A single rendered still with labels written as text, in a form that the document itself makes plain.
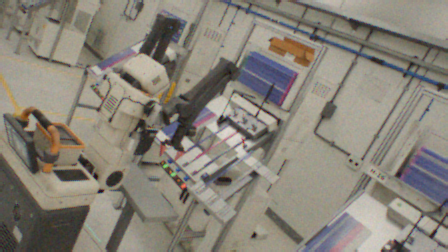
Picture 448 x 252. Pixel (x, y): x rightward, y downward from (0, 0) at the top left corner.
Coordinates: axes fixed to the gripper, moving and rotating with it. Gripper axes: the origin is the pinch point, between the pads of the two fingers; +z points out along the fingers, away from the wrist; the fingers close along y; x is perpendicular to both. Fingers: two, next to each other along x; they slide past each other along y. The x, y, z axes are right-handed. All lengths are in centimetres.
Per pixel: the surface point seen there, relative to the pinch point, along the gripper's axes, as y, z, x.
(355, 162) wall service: -224, -21, -56
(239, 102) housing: -71, -32, -66
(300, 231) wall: -227, 78, -70
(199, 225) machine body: -66, 62, -30
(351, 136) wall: -224, -41, -76
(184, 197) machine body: -60, 56, -57
